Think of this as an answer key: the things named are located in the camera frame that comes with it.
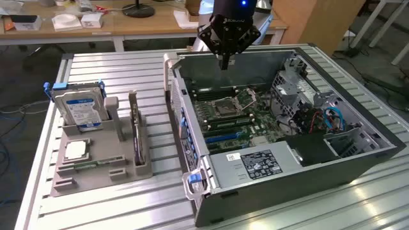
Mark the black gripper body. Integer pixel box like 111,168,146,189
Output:
210,0,259,55

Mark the graphics card with silver bracket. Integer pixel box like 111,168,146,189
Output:
129,90,146,166

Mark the white paper stack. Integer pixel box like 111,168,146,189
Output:
174,10,202,29

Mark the brown cardboard box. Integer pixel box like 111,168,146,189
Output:
186,0,202,16

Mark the black RAM slot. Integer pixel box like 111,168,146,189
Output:
194,87,238,94
195,93,239,101

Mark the wooden cabinet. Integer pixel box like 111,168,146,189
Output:
271,0,367,57

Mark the black round lamp base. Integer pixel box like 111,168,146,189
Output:
122,0,157,18

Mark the open socket cover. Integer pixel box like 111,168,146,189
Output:
235,88,259,108

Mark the silver disk bay cage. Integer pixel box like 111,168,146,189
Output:
271,70,318,120

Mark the CPU socket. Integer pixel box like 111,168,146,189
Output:
214,98,239,115

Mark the white box red button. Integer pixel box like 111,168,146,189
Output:
342,30,358,52

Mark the installed RAM stick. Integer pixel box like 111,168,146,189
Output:
207,116,252,129

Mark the small white labelled box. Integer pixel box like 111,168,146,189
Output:
81,13,106,28

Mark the green motherboard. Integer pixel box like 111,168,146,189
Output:
191,87,288,155

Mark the silver packet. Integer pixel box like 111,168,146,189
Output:
79,0,97,12

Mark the blue expansion slot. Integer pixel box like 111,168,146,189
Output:
204,133,244,144

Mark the silver chipset heatsink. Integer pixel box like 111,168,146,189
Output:
254,136,271,147

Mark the white square tray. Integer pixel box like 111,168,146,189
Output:
51,13,83,32

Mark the black floor stand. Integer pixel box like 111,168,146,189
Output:
363,74,409,94

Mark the hard disk in blue caddy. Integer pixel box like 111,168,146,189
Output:
43,78,109,132

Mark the wooden desk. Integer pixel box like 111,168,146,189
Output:
0,0,288,52

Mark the black chair base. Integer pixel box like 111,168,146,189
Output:
19,43,65,71

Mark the grey parts rack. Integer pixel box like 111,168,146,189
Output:
50,95,154,197

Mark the grey power supply unit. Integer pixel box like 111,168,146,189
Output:
210,140,303,190

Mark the white box black top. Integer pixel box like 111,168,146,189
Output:
9,14,43,31

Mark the silver CPU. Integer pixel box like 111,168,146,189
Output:
63,141,93,161

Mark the green RAM stick on rack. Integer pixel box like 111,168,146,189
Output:
73,159,125,170

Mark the open black PC case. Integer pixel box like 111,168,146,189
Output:
163,46,408,228

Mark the white table frame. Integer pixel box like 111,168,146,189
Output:
350,0,409,65

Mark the blue wire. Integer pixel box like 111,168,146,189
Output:
323,106,348,131

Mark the small disk bay bracket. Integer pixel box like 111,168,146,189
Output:
323,126,383,159

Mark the grey floor cable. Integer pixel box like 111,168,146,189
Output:
0,100,53,115

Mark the blue floor cable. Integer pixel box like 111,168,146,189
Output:
0,115,29,207

